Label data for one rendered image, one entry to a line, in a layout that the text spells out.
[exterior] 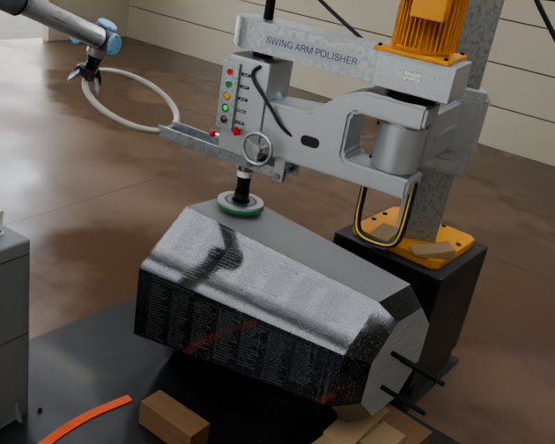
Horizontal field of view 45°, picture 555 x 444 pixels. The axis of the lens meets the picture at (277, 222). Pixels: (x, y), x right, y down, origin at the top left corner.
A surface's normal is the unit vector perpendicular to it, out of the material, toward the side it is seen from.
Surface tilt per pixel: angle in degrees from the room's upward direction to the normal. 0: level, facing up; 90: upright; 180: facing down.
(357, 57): 90
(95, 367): 0
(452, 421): 0
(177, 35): 90
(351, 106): 90
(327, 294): 45
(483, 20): 90
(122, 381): 0
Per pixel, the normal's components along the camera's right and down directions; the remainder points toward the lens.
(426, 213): -0.14, 0.39
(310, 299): -0.32, -0.48
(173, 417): 0.16, -0.90
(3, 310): 0.83, 0.34
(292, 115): -0.47, 0.29
